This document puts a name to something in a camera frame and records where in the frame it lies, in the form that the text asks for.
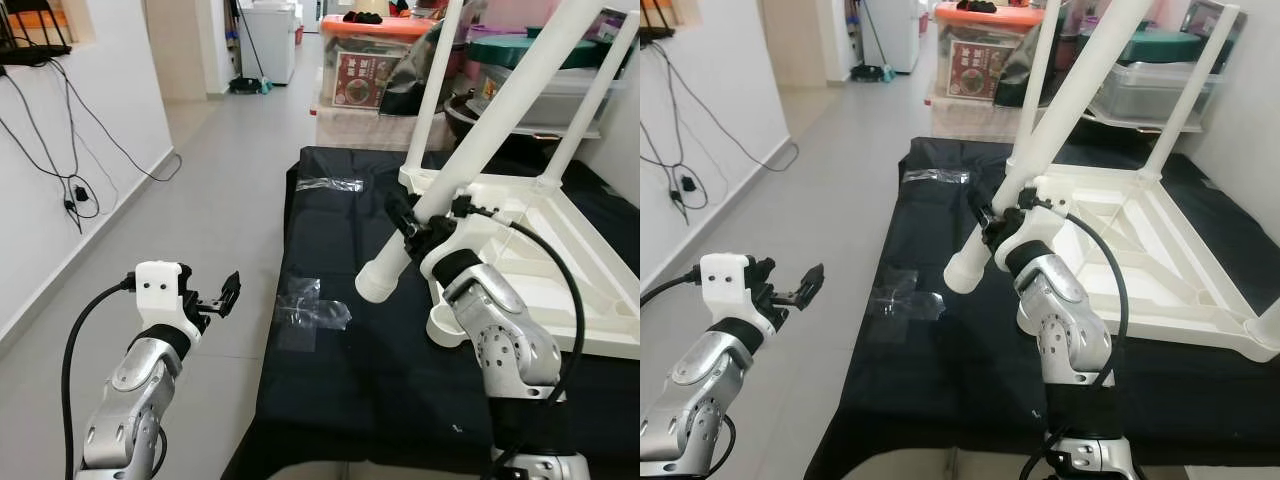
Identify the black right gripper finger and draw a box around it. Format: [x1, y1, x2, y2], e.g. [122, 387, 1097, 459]
[385, 190, 422, 242]
[965, 188, 997, 232]

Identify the white plastic children table top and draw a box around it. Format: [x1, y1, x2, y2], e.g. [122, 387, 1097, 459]
[1005, 160, 1280, 363]
[400, 165, 641, 361]

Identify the beige patterned storage box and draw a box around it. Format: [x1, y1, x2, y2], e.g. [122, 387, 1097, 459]
[925, 95, 1023, 142]
[315, 105, 423, 152]

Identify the black wok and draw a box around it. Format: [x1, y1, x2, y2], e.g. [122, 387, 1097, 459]
[445, 95, 493, 143]

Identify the black bag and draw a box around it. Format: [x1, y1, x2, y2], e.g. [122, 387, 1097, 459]
[380, 20, 473, 116]
[995, 10, 1083, 106]

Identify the clear storage box orange lid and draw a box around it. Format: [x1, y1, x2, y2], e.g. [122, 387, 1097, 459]
[932, 0, 1047, 101]
[320, 15, 443, 111]

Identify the green mop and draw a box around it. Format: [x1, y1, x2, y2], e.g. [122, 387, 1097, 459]
[850, 0, 897, 83]
[228, 0, 274, 96]

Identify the clear plastic container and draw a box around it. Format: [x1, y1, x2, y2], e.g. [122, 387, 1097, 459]
[1090, 60, 1227, 132]
[480, 65, 627, 137]

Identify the dark green pot lid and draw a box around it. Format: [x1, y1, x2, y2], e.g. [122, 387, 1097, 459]
[1115, 30, 1207, 67]
[468, 35, 563, 71]

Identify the white appliance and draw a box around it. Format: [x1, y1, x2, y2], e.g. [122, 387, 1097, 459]
[240, 0, 300, 86]
[865, 0, 927, 73]

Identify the black router with antennas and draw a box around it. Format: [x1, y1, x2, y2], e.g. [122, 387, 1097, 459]
[640, 0, 677, 41]
[0, 0, 74, 67]

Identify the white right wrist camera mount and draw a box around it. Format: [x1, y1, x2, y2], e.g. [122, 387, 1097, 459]
[995, 180, 1067, 273]
[420, 195, 501, 283]

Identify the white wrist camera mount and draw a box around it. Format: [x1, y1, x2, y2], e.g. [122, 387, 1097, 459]
[420, 195, 501, 283]
[133, 262, 202, 347]
[995, 180, 1067, 273]
[700, 253, 777, 337]

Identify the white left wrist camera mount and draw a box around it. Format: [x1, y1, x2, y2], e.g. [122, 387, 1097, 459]
[700, 253, 777, 337]
[133, 262, 202, 347]

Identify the black power adapter cable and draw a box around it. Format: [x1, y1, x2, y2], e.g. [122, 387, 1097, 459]
[640, 60, 712, 227]
[0, 70, 103, 237]

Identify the thin black wall cable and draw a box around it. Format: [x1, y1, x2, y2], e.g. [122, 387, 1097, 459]
[45, 60, 184, 184]
[650, 45, 801, 174]

